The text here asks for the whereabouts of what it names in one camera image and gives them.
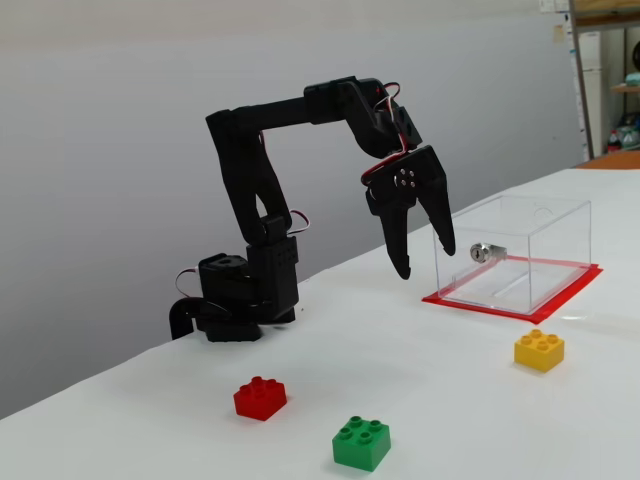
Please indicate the yellow lego brick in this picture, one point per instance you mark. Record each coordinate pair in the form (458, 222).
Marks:
(537, 352)

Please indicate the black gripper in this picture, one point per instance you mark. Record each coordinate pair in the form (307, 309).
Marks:
(417, 172)

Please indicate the metal shelf rack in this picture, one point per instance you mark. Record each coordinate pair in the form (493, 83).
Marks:
(581, 75)

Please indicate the silver cylinder lock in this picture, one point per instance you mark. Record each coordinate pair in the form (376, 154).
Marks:
(480, 252)

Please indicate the orange table top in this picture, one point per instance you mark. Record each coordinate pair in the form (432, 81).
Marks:
(615, 161)

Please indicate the green lego brick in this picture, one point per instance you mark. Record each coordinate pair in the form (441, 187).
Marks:
(360, 445)

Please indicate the red lego brick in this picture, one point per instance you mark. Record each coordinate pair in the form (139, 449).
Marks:
(260, 400)

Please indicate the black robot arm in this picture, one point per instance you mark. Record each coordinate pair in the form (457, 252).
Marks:
(250, 165)

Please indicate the red tape frame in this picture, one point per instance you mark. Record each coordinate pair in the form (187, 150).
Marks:
(565, 305)

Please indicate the transparent plastic box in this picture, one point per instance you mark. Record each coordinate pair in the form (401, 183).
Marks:
(555, 220)

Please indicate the yellow sticky note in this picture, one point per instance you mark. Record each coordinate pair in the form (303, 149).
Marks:
(558, 33)

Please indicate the cola bottle with red label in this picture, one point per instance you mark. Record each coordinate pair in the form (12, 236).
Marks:
(612, 142)

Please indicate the black table clamp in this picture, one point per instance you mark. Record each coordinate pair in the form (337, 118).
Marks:
(177, 315)

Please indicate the teal cloth bundle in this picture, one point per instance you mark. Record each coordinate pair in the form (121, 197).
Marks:
(634, 80)

